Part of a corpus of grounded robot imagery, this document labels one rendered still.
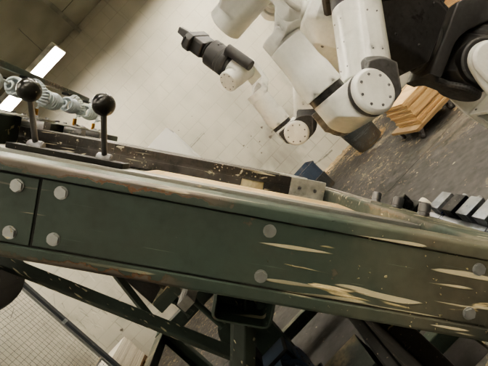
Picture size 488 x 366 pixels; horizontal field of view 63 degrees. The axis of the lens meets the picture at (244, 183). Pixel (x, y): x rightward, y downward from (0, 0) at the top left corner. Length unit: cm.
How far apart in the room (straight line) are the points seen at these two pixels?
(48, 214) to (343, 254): 33
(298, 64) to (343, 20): 13
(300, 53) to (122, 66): 597
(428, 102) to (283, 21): 360
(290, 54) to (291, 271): 37
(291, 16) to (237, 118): 560
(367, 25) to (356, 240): 42
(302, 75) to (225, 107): 562
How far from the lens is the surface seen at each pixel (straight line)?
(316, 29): 94
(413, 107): 416
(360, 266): 48
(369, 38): 75
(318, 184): 142
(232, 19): 72
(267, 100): 127
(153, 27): 666
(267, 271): 46
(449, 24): 110
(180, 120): 630
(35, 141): 78
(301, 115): 123
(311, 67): 68
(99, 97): 68
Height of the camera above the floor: 123
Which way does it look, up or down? 4 degrees down
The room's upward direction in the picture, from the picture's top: 47 degrees counter-clockwise
